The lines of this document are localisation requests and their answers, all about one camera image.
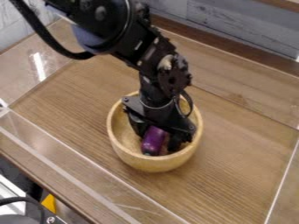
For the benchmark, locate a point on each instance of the yellow black device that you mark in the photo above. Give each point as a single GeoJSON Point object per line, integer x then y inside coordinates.
{"type": "Point", "coordinates": [50, 216]}

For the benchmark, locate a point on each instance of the brown wooden bowl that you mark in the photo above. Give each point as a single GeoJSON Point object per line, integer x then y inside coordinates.
{"type": "Point", "coordinates": [127, 143]}

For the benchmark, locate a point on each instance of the purple toy eggplant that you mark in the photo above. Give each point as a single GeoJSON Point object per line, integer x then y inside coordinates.
{"type": "Point", "coordinates": [153, 142]}

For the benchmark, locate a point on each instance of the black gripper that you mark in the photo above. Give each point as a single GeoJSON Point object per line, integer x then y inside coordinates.
{"type": "Point", "coordinates": [165, 118]}

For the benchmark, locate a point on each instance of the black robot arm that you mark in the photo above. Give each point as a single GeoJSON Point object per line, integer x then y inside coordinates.
{"type": "Point", "coordinates": [115, 27]}

